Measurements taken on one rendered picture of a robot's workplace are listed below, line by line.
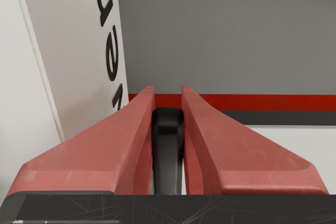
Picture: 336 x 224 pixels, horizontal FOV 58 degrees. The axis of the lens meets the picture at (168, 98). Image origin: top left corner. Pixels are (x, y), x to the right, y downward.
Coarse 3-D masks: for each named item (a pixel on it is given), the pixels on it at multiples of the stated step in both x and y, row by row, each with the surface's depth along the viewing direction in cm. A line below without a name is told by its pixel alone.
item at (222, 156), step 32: (192, 96) 11; (192, 128) 9; (224, 128) 8; (192, 160) 11; (224, 160) 6; (256, 160) 6; (288, 160) 6; (192, 192) 10; (224, 192) 5; (256, 192) 5; (288, 192) 5; (320, 192) 5
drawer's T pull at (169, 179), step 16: (160, 112) 11; (176, 112) 11; (160, 128) 11; (176, 128) 11; (160, 144) 11; (176, 144) 11; (160, 160) 12; (176, 160) 12; (160, 176) 12; (176, 176) 12; (160, 192) 13; (176, 192) 13
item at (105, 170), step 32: (96, 128) 8; (128, 128) 8; (32, 160) 6; (64, 160) 6; (96, 160) 6; (128, 160) 6; (32, 192) 5; (64, 192) 5; (96, 192) 5; (128, 192) 7
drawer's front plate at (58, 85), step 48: (0, 0) 6; (48, 0) 8; (96, 0) 13; (0, 48) 7; (48, 48) 8; (96, 48) 13; (0, 96) 8; (48, 96) 8; (96, 96) 13; (48, 144) 9
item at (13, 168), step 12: (0, 132) 21; (0, 144) 22; (0, 156) 23; (12, 156) 23; (0, 168) 24; (12, 168) 24; (0, 180) 24; (12, 180) 24; (0, 192) 25; (0, 204) 25
